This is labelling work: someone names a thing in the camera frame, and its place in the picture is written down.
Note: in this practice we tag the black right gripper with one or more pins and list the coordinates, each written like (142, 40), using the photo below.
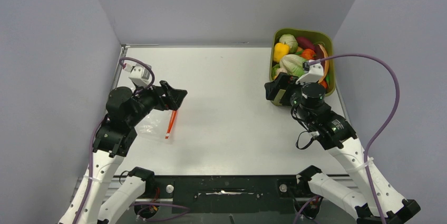
(272, 88)

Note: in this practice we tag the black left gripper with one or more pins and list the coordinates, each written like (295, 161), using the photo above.
(177, 95)

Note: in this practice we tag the green white lettuce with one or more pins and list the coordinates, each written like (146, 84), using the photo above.
(293, 64)

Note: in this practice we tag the clear orange zip top bag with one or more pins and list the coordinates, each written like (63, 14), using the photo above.
(157, 125)

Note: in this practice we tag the red orange fruit slice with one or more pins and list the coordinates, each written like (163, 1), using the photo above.
(321, 53)

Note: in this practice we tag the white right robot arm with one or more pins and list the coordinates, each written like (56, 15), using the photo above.
(376, 200)

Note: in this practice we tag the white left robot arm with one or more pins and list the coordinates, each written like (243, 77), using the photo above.
(110, 144)

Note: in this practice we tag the yellow bell pepper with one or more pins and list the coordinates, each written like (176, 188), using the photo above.
(279, 51)

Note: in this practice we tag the orange tangerine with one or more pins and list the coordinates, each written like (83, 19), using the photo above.
(308, 54)

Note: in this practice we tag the pale green cabbage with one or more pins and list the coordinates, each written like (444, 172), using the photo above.
(290, 41)

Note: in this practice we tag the purple sweet potato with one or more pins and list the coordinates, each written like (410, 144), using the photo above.
(305, 43)

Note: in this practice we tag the olive green plastic bin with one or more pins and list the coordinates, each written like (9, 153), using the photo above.
(315, 37)

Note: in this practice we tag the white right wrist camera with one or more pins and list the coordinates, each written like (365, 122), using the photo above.
(313, 72)

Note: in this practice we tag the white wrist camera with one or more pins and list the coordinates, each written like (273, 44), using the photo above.
(140, 76)
(313, 72)

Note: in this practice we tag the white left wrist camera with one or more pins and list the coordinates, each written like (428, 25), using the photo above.
(140, 76)

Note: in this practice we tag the black mounting base plate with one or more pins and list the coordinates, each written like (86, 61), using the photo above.
(231, 194)

